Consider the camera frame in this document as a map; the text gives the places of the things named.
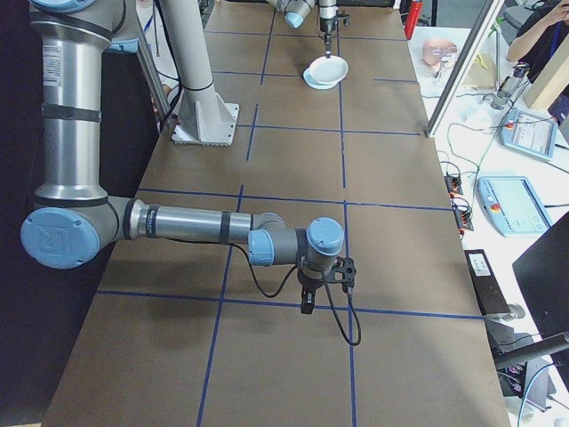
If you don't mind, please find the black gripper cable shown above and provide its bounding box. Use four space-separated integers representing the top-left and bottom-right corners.
228 242 303 299

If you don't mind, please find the black box white label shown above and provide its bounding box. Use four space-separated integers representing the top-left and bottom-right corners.
463 248 512 319

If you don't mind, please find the glass bottle black cap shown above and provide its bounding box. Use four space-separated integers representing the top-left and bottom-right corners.
490 61 533 110

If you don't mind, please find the black monitor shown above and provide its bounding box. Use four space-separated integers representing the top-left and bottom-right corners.
511 212 569 343

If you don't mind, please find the black frame cover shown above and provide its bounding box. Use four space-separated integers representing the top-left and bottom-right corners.
0 0 162 427

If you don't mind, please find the person in black shirt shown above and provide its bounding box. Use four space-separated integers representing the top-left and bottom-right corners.
506 0 569 85

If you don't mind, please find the light wooden panel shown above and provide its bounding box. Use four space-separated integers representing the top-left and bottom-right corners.
523 17 569 111

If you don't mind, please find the white crumpled tissue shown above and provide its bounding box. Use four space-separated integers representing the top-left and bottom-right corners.
461 109 493 130

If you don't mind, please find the grey office chair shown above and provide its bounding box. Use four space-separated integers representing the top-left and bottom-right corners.
504 4 541 28

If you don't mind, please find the grey pendant cable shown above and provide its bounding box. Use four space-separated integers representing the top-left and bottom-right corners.
437 122 506 179

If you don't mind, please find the light blue teach pendant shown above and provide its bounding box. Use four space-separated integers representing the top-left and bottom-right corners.
476 175 555 238
500 108 559 161

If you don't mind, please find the red cylinder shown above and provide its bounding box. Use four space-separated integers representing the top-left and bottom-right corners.
405 0 424 41

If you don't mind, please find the metal frame bar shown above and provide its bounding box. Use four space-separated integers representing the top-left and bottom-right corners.
132 0 174 133

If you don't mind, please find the white plate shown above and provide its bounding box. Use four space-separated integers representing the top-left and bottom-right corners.
309 56 349 86

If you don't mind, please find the black orange connector block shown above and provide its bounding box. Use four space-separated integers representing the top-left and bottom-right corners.
444 172 464 197
452 206 475 235

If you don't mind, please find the black tube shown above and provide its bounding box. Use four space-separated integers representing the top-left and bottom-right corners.
493 331 569 371

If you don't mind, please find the light blue plate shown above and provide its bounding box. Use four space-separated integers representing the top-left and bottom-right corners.
302 66 334 92

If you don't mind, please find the silver clamp knob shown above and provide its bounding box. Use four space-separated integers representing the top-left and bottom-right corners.
484 303 526 322

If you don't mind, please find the white pedestal column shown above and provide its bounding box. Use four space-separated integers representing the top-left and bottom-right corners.
157 0 240 147

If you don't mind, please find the aluminium profile post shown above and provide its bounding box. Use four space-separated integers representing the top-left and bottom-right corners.
424 0 508 138

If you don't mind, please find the person in white shirt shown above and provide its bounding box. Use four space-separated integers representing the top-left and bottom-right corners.
135 0 184 115

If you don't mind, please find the pink bowl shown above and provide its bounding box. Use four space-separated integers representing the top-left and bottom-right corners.
421 37 460 68

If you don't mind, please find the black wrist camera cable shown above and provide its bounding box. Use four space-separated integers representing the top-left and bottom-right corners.
323 275 362 347

